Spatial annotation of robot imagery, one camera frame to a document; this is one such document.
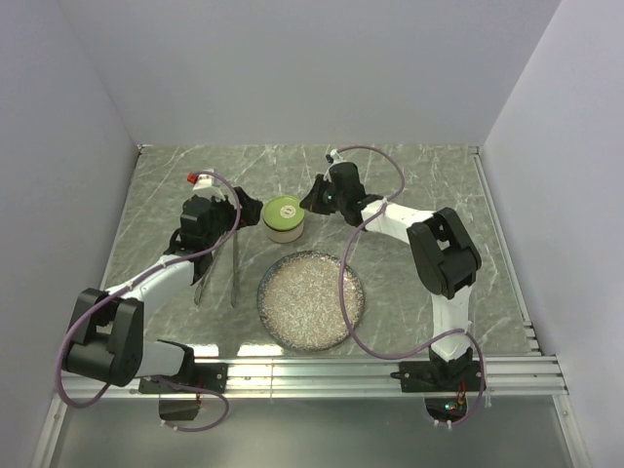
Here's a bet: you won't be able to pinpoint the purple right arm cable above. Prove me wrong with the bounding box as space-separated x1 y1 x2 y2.
335 144 488 428

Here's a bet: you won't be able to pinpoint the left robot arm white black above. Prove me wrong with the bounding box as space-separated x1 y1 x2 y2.
58 187 263 392

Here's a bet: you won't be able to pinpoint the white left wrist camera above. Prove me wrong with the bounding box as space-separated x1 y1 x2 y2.
187 172 217 197

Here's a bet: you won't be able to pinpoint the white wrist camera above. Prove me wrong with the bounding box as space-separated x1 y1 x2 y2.
187 172 217 197
325 149 344 166

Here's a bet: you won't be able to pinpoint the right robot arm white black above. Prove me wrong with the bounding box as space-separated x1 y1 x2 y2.
300 162 487 392

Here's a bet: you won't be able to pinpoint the beige round lunch box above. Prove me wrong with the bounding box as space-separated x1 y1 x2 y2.
264 221 304 244

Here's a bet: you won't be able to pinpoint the green round lid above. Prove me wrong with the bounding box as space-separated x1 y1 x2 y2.
262 195 304 232

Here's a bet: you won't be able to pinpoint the stainless steel tongs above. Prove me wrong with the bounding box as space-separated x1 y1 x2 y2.
193 232 239 308

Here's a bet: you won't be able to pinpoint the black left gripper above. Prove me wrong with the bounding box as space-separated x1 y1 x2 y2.
204 186 262 249

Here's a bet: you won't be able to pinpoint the speckled grey plate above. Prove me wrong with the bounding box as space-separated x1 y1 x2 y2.
256 251 349 352

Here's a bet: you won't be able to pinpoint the aluminium side rail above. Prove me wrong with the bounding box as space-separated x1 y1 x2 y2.
470 145 542 355

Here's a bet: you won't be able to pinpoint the aluminium mounting rail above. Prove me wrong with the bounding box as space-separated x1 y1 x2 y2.
51 354 566 401

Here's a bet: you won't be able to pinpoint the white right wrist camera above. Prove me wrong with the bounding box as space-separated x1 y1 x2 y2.
325 149 344 166

